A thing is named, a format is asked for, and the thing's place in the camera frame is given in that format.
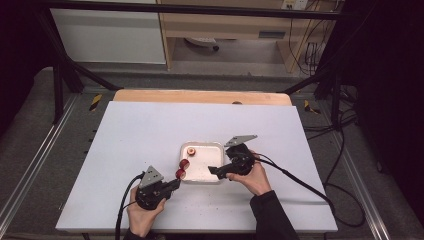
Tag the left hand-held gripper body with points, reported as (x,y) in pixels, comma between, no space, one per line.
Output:
(150,195)

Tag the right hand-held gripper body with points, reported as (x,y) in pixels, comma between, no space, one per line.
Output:
(241,160)

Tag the white rectangular tray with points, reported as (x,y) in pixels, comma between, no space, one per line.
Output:
(205,166)

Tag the red cored hawthorn fruit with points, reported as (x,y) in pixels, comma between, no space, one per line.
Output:
(180,173)
(184,163)
(191,151)

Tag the person's right hand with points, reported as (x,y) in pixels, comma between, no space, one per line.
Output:
(256,181)

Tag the person's left hand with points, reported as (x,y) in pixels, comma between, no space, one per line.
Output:
(141,221)

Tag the light wooden table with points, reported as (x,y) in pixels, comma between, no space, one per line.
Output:
(200,97)

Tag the yellow black tape strip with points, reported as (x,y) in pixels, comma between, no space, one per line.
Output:
(310,107)
(95,102)

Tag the black metal stand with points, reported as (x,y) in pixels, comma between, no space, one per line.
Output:
(58,90)
(335,100)

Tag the office chair base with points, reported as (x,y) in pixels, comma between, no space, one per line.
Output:
(201,41)

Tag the wooden desk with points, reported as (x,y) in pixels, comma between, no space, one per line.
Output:
(216,28)

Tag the black metal crossbar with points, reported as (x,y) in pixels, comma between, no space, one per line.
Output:
(200,10)

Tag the white cabinet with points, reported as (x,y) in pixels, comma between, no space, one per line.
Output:
(106,36)

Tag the white power strip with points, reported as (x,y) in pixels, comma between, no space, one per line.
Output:
(295,4)

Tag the black curtain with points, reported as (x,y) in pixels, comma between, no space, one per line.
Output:
(390,83)
(20,50)

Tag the aluminium floor rail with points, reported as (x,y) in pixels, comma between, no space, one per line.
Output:
(40,153)
(366,193)

